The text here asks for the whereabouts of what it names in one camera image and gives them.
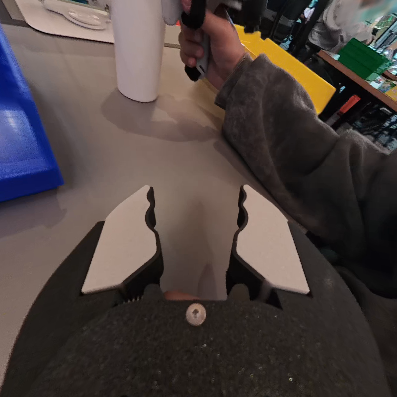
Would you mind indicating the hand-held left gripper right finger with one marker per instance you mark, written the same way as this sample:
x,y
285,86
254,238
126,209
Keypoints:
x,y
269,248

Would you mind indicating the wooden table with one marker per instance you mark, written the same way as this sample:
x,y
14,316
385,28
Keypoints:
x,y
347,73

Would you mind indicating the yellow plastic bin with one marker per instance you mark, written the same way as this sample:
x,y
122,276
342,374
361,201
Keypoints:
x,y
294,71

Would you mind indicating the yellow toy box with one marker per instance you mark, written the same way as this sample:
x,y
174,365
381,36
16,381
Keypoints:
x,y
392,93

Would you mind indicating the blue plastic bin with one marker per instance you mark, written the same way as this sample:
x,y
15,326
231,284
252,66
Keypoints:
x,y
24,139

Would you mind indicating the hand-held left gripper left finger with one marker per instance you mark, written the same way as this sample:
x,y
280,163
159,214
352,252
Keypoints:
x,y
124,248

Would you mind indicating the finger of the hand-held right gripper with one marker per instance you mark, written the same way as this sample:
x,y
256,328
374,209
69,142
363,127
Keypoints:
x,y
172,12

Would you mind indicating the person's right hand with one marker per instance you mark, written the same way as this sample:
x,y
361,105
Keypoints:
x,y
223,46

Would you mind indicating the white plastic bottle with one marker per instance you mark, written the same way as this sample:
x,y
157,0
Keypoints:
x,y
138,55

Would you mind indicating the green plastic bin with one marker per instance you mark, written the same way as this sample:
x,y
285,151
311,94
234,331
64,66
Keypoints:
x,y
363,59

